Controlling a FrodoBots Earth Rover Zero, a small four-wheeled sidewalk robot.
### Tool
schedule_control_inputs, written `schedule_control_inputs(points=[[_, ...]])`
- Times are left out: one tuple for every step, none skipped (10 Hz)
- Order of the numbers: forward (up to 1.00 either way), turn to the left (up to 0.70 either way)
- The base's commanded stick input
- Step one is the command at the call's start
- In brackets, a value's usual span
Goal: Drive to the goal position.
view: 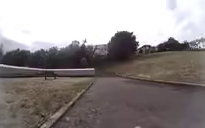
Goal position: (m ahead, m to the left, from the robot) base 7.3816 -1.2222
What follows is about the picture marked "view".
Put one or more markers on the pale building behind trees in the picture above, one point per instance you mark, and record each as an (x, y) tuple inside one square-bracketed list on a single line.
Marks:
[(101, 50)]

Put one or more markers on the large dark round tree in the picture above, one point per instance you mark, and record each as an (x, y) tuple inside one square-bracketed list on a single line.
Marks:
[(122, 45)]

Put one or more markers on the dark grey asphalt path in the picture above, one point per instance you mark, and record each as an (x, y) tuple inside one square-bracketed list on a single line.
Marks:
[(133, 103)]

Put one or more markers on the bench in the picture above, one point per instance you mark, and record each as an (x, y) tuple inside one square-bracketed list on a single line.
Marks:
[(50, 74)]

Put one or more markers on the row of dark trees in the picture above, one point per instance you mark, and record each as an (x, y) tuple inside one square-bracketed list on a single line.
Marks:
[(46, 56)]

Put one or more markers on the pale stone kerb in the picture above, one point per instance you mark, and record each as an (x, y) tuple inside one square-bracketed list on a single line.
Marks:
[(65, 108)]

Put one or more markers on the pale kerb along slope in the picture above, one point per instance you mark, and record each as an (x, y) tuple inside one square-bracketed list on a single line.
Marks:
[(163, 81)]

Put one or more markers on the grassy slope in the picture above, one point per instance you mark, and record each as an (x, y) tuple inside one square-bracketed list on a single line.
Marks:
[(170, 66)]

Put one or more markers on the dry grass patch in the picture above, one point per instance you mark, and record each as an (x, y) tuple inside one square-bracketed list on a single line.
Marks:
[(33, 96)]

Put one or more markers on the white building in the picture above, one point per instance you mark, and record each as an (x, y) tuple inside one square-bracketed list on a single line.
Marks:
[(199, 43)]

